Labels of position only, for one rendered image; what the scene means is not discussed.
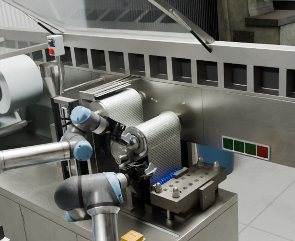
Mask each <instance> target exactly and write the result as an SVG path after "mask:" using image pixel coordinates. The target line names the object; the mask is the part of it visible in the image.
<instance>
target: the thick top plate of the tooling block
mask: <svg viewBox="0 0 295 241"><path fill-rule="evenodd" d="M219 168H220V170H218V171H214V170H213V164H210V163H207V162H204V166H197V163H196V164H194V165H193V166H191V167H190V168H189V171H188V172H187V173H185V174H184V175H182V176H180V177H179V178H177V179H176V178H172V179H170V180H169V181H167V182H166V183H164V184H162V185H161V187H162V190H163V192H162V193H155V191H154V190H153V191H151V192H150V201H151V204H153V205H156V206H158V207H161V208H164V209H167V210H169V211H172V212H174V213H179V212H181V211H182V210H184V209H185V208H186V207H188V206H189V205H191V204H192V203H193V202H195V201H196V200H197V199H199V198H200V197H199V189H200V188H201V187H202V186H204V185H205V184H207V183H208V182H210V181H214V182H215V187H216V186H217V185H219V184H220V183H221V182H223V181H224V180H225V179H227V168H225V167H221V166H219ZM174 187H177V188H178V189H179V192H180V197H179V198H173V197H172V192H173V188H174Z"/></svg>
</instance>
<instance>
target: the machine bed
mask: <svg viewBox="0 0 295 241"><path fill-rule="evenodd" d="M63 181H64V179H63V173H62V168H61V167H59V166H57V163H56V162H54V163H48V164H41V165H35V166H30V167H24V168H18V169H12V170H9V171H6V172H4V173H3V172H2V173H1V175H0V192H1V193H2V194H4V195H6V196H8V197H10V198H12V199H14V200H16V201H18V202H20V203H22V204H24V205H26V206H28V207H30V208H32V209H34V210H36V211H38V212H40V213H42V214H44V215H46V216H48V217H50V218H52V219H54V220H56V221H58V222H60V223H62V224H64V225H66V226H68V227H69V228H71V229H73V230H75V231H77V232H79V233H81V234H83V235H85V236H87V237H89V238H91V239H93V233H92V220H83V221H77V222H68V221H67V218H66V211H65V210H62V209H60V208H59V207H58V206H57V205H56V203H55V200H54V193H55V190H56V188H57V187H58V185H59V184H60V183H62V182H63ZM121 193H122V197H123V204H121V205H120V210H121V211H124V212H126V213H129V214H131V215H133V216H136V217H138V218H140V219H143V220H145V221H148V222H150V223H152V224H155V225H157V226H160V227H162V228H164V229H167V230H169V231H172V232H174V233H176V234H179V235H180V237H178V238H177V237H174V236H172V235H170V234H167V233H165V232H163V231H160V230H158V229H156V228H153V227H151V226H149V225H146V224H144V223H142V222H139V221H137V220H135V219H132V218H130V217H128V216H125V215H123V214H121V213H118V219H117V231H118V241H121V237H123V236H124V235H126V234H127V233H128V232H130V231H131V230H133V231H135V232H138V233H140V234H142V235H143V236H144V238H145V239H146V240H144V241H188V240H189V239H190V238H191V237H193V236H194V235H195V234H197V233H198V232H199V231H200V230H202V229H203V228H204V227H205V226H206V225H208V224H209V223H210V222H211V221H213V220H214V219H215V218H217V217H218V216H219V215H220V214H222V213H223V212H224V211H225V210H227V209H228V208H229V207H230V206H232V205H233V204H234V203H235V202H237V201H238V194H237V193H234V192H230V191H227V190H224V189H221V188H218V193H219V195H218V196H217V197H216V198H215V199H216V201H215V202H214V203H213V204H212V205H210V206H209V207H207V208H206V209H205V210H201V209H200V210H198V211H197V212H195V213H194V214H193V215H191V216H190V217H189V218H188V219H186V220H185V221H183V220H181V219H178V218H175V217H173V219H172V220H167V219H166V216H167V214H165V213H163V212H161V210H162V209H161V208H159V209H158V210H156V211H155V212H153V213H150V212H147V211H145V204H143V205H141V206H139V207H138V208H137V209H135V210H133V211H132V212H129V211H127V210H124V207H125V206H126V205H128V204H127V195H126V188H125V189H123V190H121Z"/></svg>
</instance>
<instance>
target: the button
mask: <svg viewBox="0 0 295 241"><path fill-rule="evenodd" d="M143 239H144V236H143V235H142V234H140V233H138V232H135V231H133V230H131V231H130V232H128V233H127V234H126V235H124V236H123V237H121V240H122V241H142V240H143Z"/></svg>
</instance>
